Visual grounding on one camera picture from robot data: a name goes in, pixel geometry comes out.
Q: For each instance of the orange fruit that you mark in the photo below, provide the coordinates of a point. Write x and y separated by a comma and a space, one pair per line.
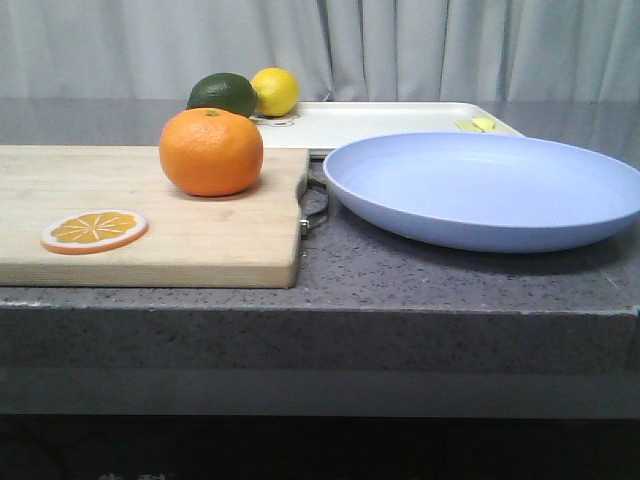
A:
211, 152

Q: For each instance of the light blue plate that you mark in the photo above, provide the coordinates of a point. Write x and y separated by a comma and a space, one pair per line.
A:
485, 192

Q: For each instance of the cream rectangular tray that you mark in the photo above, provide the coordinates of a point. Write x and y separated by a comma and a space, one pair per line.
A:
321, 127

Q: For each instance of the wooden cutting board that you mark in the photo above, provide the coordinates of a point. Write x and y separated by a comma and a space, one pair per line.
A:
247, 240

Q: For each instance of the yellow lemon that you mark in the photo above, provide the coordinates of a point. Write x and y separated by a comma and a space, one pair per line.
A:
277, 91

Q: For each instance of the green lime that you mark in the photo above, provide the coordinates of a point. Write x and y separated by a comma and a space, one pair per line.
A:
228, 91

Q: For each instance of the yellow plastic fork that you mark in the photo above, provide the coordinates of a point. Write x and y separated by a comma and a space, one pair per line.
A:
468, 126

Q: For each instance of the grey curtain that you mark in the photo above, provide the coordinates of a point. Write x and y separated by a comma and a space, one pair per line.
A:
338, 50

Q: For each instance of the yellow plastic spoon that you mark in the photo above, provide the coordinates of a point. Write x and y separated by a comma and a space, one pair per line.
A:
484, 124

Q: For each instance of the orange slice coaster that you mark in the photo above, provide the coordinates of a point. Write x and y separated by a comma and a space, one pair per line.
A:
93, 231

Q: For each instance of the metal cutting board handle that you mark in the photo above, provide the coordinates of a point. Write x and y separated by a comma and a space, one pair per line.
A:
314, 204

